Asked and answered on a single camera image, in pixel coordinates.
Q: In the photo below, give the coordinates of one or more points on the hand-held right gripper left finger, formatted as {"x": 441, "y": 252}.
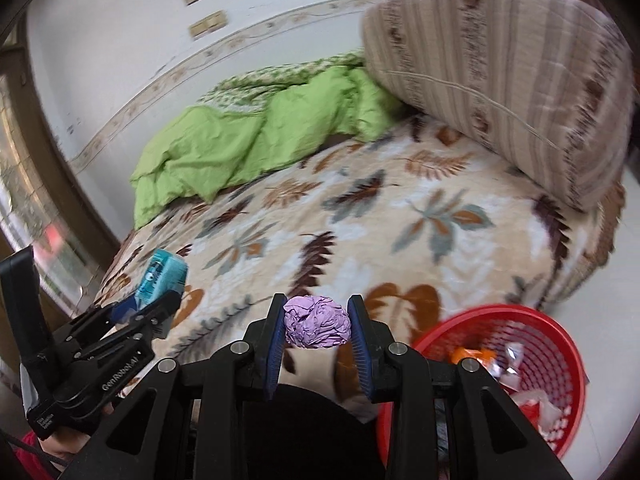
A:
{"x": 275, "y": 350}

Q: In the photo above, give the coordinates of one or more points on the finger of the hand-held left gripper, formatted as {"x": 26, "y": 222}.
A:
{"x": 125, "y": 310}
{"x": 155, "y": 317}

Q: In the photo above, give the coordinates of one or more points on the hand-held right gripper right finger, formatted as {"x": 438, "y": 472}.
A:
{"x": 361, "y": 350}

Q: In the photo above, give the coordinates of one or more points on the teal tissue pack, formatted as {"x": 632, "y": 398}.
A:
{"x": 160, "y": 275}

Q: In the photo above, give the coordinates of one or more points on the purple paper ball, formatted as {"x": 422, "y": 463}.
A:
{"x": 315, "y": 322}

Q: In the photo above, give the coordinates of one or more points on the orange wrapper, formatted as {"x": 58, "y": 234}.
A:
{"x": 462, "y": 352}

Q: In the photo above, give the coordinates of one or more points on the silver wrapper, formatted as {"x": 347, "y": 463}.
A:
{"x": 514, "y": 357}

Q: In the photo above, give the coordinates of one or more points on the red plastic mesh basket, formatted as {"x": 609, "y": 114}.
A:
{"x": 525, "y": 330}

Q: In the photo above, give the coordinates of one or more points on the white plastic bag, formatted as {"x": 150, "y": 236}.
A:
{"x": 540, "y": 405}

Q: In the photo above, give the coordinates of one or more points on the person's left forearm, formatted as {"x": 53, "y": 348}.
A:
{"x": 60, "y": 447}

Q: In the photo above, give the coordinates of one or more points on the leaf-print beige blanket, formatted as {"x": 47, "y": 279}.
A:
{"x": 375, "y": 220}

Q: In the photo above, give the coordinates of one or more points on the wooden stained glass door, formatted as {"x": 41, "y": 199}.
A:
{"x": 30, "y": 185}

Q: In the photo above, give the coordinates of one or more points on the green quilt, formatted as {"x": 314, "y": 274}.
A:
{"x": 225, "y": 145}

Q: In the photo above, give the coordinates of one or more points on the striped beige brown cushion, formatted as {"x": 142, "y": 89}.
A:
{"x": 500, "y": 85}

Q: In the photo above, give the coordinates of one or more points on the beige wall switch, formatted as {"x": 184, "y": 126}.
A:
{"x": 207, "y": 25}

